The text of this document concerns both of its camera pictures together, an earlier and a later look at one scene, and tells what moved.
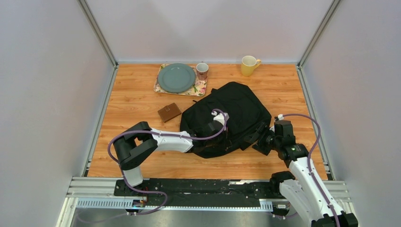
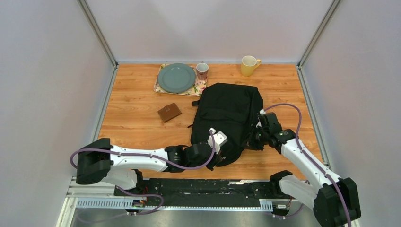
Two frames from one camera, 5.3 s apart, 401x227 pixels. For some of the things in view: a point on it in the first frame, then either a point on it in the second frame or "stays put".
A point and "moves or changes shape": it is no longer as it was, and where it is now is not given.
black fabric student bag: x=243 y=111 moves or changes shape
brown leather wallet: x=169 y=112 stays put
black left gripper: x=226 y=143 -> x=216 y=160
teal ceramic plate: x=176 y=77 stays put
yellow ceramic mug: x=248 y=64 stays put
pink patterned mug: x=202 y=69 stays put
